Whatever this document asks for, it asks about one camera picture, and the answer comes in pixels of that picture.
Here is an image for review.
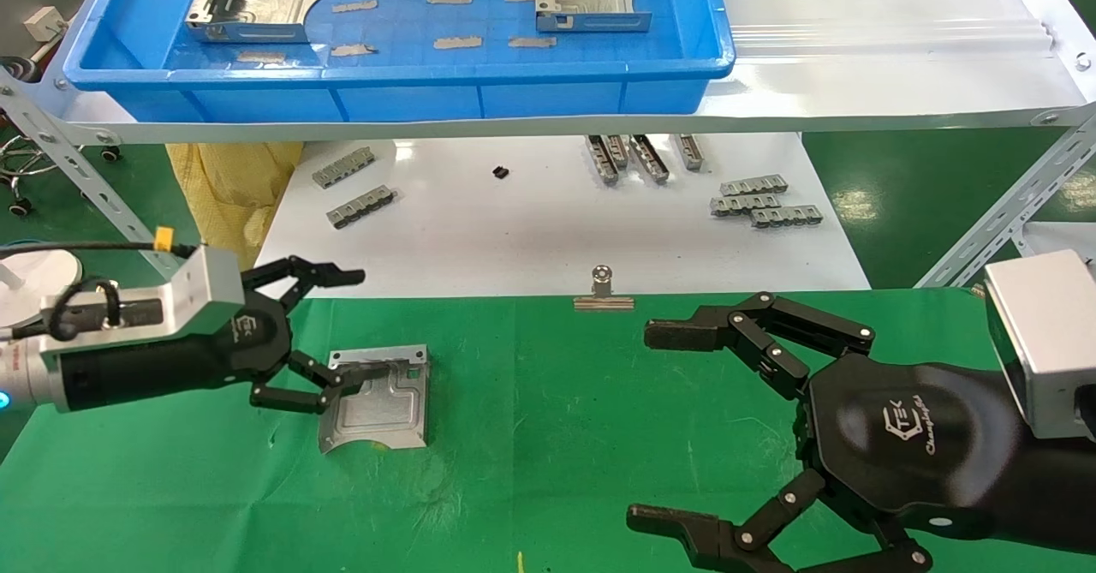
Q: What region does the white metal shelf rack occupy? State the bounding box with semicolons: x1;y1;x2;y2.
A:
0;0;1096;300

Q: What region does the yellow bag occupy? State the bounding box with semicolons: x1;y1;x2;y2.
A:
165;141;304;299

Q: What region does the white wall socket box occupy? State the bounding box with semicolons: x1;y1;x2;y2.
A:
23;6;68;44

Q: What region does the chrome chair base with casters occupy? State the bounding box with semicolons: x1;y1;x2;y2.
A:
0;132;121;218

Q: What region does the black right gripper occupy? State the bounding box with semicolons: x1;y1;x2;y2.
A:
627;292;1028;573

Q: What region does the blue plastic tray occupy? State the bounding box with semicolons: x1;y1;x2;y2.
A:
62;0;736;124

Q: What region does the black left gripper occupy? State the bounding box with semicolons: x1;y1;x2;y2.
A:
58;255;390;415

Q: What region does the green cloth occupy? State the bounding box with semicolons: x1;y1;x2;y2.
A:
0;289;1096;573

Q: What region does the black camera cable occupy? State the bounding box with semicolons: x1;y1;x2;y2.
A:
0;227;200;343

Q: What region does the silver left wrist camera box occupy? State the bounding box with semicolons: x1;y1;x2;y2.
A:
39;245;247;360

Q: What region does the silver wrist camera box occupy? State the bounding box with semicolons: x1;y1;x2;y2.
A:
39;245;247;360
983;249;1096;442

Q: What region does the white round stand base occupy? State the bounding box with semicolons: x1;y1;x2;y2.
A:
0;250;83;331

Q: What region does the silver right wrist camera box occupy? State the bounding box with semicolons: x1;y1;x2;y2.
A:
983;249;1096;442

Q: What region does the silver binder clip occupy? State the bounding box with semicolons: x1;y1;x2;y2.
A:
572;266;635;312

